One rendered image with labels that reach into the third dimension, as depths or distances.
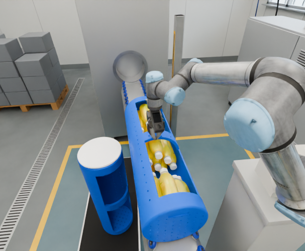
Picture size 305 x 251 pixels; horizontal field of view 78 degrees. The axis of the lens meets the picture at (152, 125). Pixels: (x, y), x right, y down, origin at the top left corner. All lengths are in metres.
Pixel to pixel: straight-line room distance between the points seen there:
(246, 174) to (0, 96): 4.00
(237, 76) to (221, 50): 5.33
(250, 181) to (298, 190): 0.36
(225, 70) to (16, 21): 5.56
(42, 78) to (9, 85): 0.59
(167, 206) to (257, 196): 0.41
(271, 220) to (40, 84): 3.64
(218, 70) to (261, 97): 0.25
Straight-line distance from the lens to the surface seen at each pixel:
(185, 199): 0.79
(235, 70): 0.63
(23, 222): 2.50
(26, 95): 4.06
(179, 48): 1.58
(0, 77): 4.10
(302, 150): 1.07
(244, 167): 1.08
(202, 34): 5.64
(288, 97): 0.49
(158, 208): 0.78
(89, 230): 2.00
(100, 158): 1.23
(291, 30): 2.71
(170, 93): 0.74
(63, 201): 2.43
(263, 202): 0.98
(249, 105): 0.45
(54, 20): 5.58
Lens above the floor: 1.90
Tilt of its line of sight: 38 degrees down
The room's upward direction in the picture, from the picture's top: 1 degrees counter-clockwise
